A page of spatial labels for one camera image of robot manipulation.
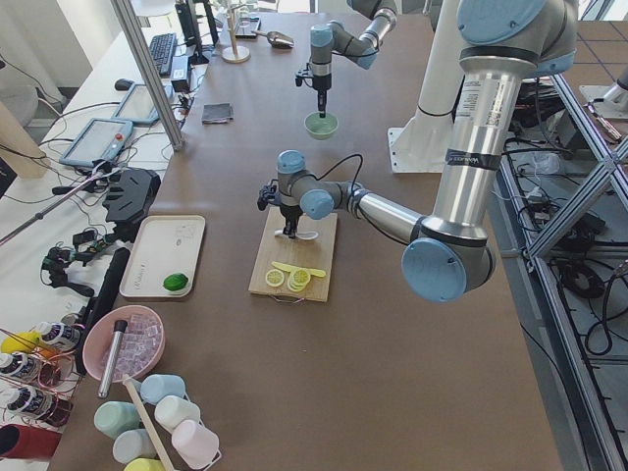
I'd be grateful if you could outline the black keyboard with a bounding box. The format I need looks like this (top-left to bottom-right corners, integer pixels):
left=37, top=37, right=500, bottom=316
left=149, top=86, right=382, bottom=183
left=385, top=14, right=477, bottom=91
left=148, top=32, right=178, bottom=78

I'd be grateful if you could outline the far teach pendant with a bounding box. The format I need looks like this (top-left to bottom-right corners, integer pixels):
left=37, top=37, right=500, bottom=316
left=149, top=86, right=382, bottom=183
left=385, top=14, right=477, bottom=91
left=113, top=83, right=159, bottom=127

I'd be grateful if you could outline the yellow cup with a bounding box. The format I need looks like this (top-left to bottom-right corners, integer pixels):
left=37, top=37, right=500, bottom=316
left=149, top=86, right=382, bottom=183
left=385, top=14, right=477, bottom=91
left=124, top=457, right=165, bottom=471

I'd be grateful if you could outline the white cup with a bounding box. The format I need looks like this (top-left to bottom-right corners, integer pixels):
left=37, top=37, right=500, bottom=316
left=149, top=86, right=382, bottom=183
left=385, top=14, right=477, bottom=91
left=154, top=395, right=201, bottom=433

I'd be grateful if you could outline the red can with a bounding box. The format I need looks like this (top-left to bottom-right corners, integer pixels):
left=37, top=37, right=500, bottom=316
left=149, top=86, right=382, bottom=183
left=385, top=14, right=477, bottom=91
left=1, top=424, right=62, bottom=461

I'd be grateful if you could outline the bamboo cutting board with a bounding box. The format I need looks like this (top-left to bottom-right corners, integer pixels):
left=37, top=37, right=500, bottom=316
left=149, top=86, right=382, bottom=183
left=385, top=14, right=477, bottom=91
left=248, top=207, right=338, bottom=302

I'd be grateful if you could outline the white ceramic spoon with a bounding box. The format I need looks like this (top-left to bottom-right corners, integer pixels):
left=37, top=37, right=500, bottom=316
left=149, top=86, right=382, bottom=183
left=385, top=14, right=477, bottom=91
left=274, top=230, right=319, bottom=240

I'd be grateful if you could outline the teach pendant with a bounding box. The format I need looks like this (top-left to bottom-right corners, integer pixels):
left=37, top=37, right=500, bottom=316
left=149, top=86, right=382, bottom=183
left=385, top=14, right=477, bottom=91
left=59, top=119, right=133, bottom=168
left=113, top=83, right=159, bottom=127

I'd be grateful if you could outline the metal scoop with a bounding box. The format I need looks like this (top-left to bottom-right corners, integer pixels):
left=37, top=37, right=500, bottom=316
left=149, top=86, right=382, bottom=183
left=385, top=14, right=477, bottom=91
left=253, top=29, right=294, bottom=49

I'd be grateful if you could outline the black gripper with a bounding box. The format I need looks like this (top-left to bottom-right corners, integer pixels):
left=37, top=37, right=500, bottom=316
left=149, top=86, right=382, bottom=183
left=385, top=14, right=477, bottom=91
left=312, top=74, right=332, bottom=118
left=280, top=193, right=303, bottom=239

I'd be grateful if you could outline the green lime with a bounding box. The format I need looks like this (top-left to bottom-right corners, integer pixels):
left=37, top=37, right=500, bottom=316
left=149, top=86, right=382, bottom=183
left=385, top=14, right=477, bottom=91
left=162, top=273, right=189, bottom=292

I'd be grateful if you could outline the mint green cup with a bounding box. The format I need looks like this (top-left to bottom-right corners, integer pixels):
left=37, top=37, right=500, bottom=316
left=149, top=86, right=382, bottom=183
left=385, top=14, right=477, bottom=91
left=93, top=401, right=140, bottom=440

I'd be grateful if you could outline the green bowl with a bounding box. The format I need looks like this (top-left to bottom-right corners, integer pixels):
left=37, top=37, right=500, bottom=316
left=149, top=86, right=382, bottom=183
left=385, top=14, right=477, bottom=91
left=304, top=112, right=340, bottom=140

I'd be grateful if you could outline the single lemon slice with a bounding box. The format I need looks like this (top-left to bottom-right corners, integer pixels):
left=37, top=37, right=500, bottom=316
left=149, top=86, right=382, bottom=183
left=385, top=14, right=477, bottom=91
left=265, top=268, right=286, bottom=288

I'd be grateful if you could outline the wooden stand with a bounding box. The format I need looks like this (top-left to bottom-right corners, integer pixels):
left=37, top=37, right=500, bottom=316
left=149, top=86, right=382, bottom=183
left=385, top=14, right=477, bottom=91
left=219, top=1, right=250, bottom=64

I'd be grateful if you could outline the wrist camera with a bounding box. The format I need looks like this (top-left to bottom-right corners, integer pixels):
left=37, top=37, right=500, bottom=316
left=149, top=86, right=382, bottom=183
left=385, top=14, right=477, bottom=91
left=294, top=63, right=314, bottom=88
left=257, top=179, right=281, bottom=211

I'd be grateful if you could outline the pink ribbed bowl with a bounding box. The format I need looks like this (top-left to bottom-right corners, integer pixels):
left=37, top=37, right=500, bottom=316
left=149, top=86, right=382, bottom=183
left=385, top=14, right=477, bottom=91
left=82, top=305, right=166, bottom=383

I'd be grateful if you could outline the yellow plastic knife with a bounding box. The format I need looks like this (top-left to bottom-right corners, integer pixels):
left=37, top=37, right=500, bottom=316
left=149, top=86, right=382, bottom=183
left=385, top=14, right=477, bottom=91
left=271, top=261, right=327, bottom=278

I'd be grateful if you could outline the camera cable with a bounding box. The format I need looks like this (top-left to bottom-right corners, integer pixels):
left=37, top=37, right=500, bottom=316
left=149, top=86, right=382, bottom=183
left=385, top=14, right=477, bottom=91
left=313, top=153, right=365, bottom=197

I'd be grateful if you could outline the near teach pendant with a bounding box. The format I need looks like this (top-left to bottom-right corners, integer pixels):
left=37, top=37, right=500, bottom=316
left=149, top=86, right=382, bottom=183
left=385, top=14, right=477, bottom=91
left=59, top=119, right=133, bottom=168

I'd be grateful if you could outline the black box with white lettering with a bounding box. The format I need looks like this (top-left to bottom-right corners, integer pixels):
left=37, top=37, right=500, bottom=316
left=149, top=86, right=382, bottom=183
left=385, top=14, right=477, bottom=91
left=235, top=18, right=261, bottom=39

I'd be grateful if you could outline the grey blue cup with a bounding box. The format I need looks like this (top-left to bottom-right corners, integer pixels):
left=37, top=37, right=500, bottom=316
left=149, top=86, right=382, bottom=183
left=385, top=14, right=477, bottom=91
left=112, top=429, right=157, bottom=464

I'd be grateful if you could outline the black long bar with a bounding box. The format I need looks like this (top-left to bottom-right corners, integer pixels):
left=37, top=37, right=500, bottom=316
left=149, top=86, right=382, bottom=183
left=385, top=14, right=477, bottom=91
left=75, top=247, right=131, bottom=377

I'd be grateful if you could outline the aluminium frame post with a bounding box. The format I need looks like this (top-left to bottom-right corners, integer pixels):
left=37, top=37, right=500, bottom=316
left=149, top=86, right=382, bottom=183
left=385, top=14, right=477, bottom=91
left=110, top=0, right=184, bottom=151

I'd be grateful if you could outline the front stacked lemon slice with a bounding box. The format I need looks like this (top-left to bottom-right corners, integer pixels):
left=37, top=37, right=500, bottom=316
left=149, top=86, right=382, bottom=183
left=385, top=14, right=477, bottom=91
left=290, top=268, right=311, bottom=284

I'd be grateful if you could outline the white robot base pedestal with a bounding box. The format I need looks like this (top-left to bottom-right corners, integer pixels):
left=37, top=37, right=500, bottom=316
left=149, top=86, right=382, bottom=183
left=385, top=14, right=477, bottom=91
left=389, top=0, right=464, bottom=174

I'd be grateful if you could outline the cream rabbit tray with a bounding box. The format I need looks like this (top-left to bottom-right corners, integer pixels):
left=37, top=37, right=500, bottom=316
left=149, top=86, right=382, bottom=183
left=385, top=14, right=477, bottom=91
left=119, top=215, right=206, bottom=299

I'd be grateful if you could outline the bottle with white label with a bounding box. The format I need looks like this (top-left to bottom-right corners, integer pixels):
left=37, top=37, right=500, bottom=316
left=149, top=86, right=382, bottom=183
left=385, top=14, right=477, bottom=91
left=34, top=322, right=80, bottom=352

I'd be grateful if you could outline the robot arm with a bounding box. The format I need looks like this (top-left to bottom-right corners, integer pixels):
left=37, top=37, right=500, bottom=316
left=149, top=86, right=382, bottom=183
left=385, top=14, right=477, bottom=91
left=300, top=0, right=397, bottom=118
left=258, top=1, right=578, bottom=302

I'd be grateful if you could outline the light blue cup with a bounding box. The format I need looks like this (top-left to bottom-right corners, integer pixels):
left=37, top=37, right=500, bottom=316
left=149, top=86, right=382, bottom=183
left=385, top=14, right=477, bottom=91
left=140, top=374, right=186, bottom=405

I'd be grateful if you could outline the pink cup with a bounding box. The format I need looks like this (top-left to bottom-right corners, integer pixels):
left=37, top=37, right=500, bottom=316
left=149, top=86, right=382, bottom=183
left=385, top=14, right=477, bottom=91
left=171, top=420, right=220, bottom=470

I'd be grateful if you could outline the wooden stick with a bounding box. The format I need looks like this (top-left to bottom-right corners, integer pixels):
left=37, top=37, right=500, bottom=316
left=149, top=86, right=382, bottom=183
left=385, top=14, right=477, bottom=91
left=123, top=376, right=175, bottom=471

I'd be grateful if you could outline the grey folded cloth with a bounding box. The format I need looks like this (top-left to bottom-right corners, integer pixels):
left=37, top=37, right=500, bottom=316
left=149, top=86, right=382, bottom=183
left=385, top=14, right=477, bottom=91
left=201, top=103, right=234, bottom=125

